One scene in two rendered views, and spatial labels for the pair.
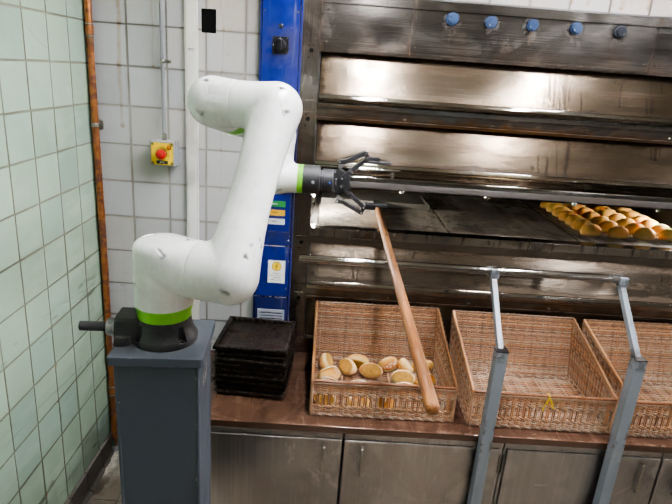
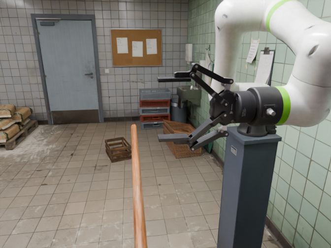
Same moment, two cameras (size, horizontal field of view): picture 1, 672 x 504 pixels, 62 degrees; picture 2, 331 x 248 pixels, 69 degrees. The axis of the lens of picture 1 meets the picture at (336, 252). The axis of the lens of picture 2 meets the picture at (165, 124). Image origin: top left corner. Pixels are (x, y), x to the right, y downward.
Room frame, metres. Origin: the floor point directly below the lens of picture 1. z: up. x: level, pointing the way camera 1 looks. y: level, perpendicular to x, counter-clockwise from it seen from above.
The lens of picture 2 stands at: (2.27, -0.20, 1.63)
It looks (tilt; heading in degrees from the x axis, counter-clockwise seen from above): 18 degrees down; 173
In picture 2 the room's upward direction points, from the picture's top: straight up
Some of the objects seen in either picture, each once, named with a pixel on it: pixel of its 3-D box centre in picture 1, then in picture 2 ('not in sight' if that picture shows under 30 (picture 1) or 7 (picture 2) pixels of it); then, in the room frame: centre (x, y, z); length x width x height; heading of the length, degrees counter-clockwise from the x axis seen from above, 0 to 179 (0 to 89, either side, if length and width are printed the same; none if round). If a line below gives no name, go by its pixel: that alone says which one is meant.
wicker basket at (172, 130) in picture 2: not in sight; (182, 131); (-1.19, 0.50, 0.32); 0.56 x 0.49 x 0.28; 9
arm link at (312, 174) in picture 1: (312, 179); (260, 107); (1.76, 0.09, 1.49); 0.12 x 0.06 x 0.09; 1
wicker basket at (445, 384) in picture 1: (379, 356); not in sight; (2.05, -0.21, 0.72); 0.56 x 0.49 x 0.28; 92
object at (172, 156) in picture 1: (164, 152); not in sight; (2.25, 0.72, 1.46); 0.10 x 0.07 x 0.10; 91
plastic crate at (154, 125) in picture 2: not in sight; (154, 122); (-2.48, 0.17, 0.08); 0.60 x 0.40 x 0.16; 93
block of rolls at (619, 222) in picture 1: (605, 217); not in sight; (2.78, -1.35, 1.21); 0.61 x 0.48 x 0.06; 1
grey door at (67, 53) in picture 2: not in sight; (70, 72); (-2.83, -1.49, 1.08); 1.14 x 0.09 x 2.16; 91
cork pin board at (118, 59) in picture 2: not in sight; (137, 47); (-2.88, -0.14, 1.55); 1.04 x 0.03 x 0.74; 91
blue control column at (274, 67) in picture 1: (290, 200); not in sight; (3.23, 0.29, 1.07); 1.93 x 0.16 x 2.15; 1
